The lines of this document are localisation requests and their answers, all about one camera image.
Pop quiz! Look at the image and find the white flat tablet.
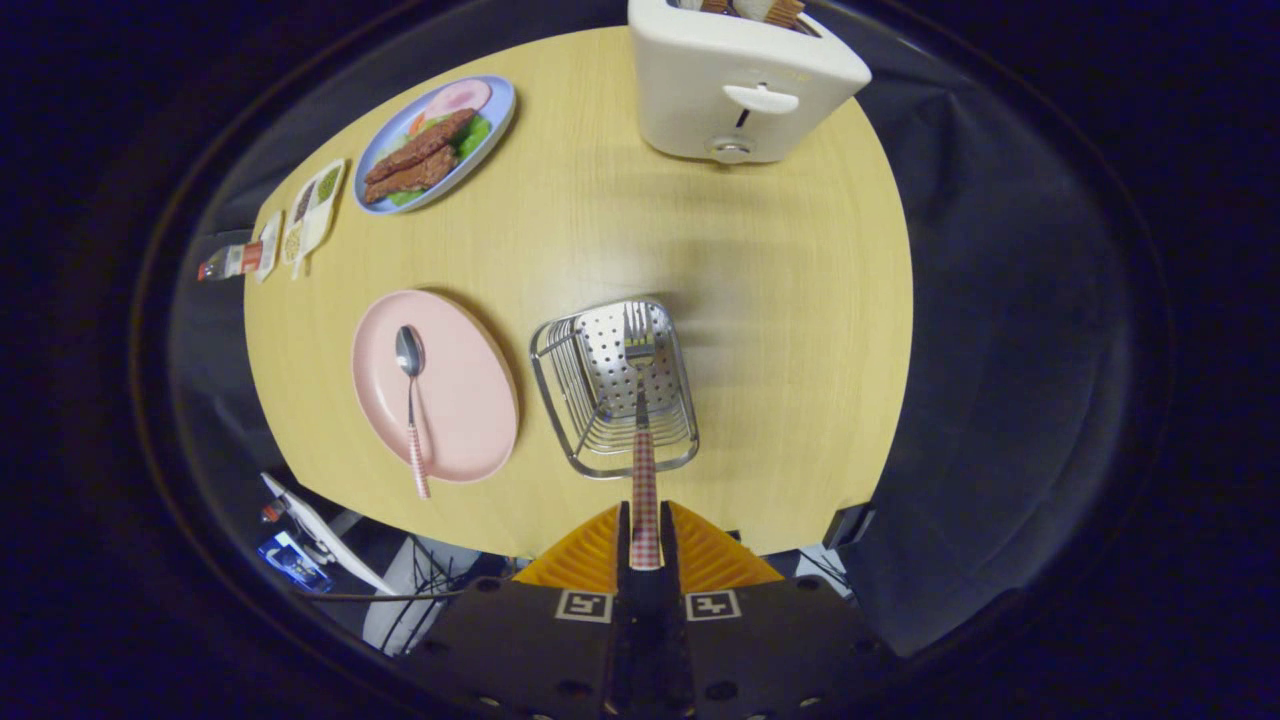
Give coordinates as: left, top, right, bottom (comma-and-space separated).
262, 472, 401, 598

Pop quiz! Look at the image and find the white divided seasoning tray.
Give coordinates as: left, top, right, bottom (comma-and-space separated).
281, 158, 346, 280

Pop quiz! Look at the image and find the pink ham slice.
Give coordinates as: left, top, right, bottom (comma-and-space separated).
424, 79, 493, 119

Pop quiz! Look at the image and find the clear bottle with red cap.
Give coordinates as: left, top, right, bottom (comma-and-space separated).
197, 241, 264, 282

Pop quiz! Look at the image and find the blue plate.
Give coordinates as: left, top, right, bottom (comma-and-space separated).
353, 75, 517, 215

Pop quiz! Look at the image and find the small white square coaster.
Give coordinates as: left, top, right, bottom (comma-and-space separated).
255, 210, 284, 284

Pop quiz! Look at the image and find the fork with red checked handle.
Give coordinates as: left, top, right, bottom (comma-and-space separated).
623, 302, 662, 572

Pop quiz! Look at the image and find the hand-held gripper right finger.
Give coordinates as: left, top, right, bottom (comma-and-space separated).
648, 503, 893, 720

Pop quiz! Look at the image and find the black table bracket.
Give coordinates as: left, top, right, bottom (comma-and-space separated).
825, 503, 876, 549

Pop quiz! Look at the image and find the white toaster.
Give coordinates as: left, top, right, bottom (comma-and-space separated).
628, 0, 873, 164

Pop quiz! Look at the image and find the brown meat piece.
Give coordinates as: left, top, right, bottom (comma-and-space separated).
362, 145, 459, 205
365, 108, 477, 186

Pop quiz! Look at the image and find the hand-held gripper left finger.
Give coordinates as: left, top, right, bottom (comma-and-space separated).
400, 503, 649, 720

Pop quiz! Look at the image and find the spoon with red checked handle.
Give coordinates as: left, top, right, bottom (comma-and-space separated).
395, 325, 432, 500

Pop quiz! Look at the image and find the pink plate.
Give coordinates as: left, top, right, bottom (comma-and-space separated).
351, 290, 520, 485

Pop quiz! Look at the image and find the black backdrop cloth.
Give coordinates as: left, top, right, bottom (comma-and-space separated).
165, 0, 1136, 656

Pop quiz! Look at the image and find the metal wire basket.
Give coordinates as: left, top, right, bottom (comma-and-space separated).
529, 298, 700, 480

